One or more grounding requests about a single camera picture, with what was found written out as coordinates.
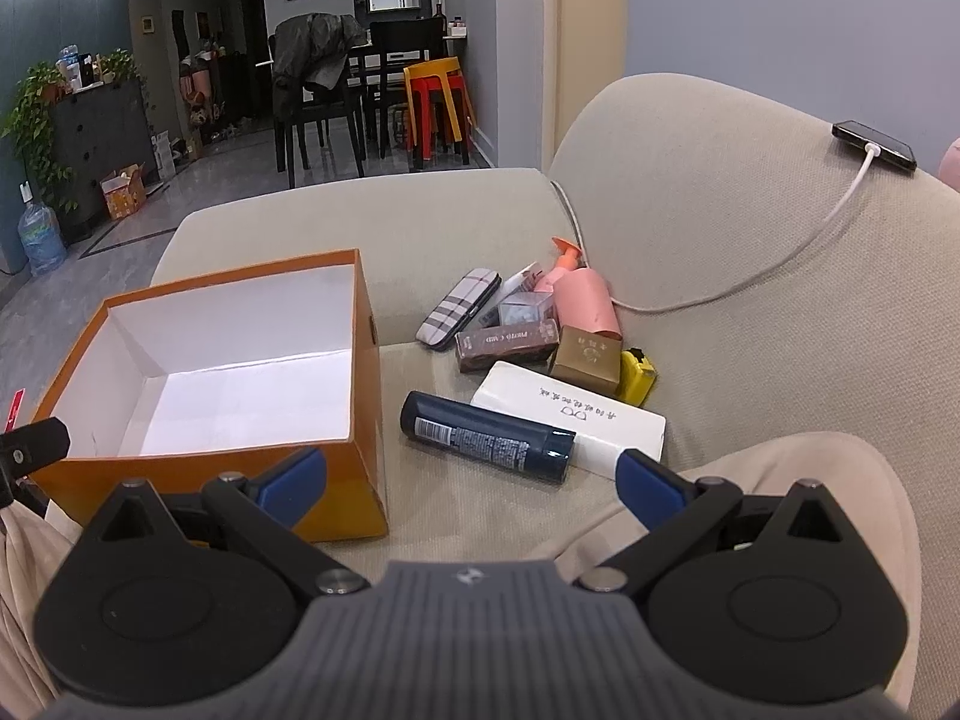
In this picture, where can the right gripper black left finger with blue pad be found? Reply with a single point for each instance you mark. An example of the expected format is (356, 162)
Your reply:
(167, 598)

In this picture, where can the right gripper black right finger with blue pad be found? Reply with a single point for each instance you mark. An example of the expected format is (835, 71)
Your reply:
(776, 599)

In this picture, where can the orange cardboard box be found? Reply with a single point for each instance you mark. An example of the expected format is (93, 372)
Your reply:
(231, 372)

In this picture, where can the white box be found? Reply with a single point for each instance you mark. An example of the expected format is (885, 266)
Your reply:
(604, 428)

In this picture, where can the gold square gift box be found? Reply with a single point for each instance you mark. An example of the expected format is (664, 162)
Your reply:
(587, 360)

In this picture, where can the brown rectangular cosmetic box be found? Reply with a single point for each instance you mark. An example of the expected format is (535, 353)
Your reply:
(532, 342)

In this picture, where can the clear plastic small box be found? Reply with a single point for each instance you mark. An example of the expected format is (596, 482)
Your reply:
(525, 307)

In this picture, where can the plaid glasses case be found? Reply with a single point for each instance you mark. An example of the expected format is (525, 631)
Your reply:
(457, 308)

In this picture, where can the blue water jug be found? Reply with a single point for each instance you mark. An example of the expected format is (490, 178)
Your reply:
(39, 233)

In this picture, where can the small orange carton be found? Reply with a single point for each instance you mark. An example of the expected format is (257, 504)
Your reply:
(124, 192)

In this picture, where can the green trailing plant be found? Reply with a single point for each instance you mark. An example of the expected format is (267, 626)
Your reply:
(28, 126)

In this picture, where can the dark grey cabinet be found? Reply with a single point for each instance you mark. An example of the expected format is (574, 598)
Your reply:
(96, 133)

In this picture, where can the beige fabric sofa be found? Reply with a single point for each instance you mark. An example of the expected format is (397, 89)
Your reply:
(778, 283)

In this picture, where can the pink pump bottle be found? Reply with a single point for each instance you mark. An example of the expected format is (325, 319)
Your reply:
(580, 294)

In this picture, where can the white slim tube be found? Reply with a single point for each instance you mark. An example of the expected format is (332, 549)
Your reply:
(521, 282)

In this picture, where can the black smartphone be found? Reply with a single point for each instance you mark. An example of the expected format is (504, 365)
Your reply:
(890, 150)

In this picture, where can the black dining chair with jacket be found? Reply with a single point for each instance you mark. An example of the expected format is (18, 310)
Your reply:
(311, 83)

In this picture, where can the red stool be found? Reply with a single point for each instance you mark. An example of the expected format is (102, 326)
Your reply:
(441, 138)

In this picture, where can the black dining table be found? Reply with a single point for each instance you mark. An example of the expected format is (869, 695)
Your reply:
(380, 63)

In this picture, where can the yellow stool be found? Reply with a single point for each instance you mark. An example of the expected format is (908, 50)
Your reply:
(443, 76)

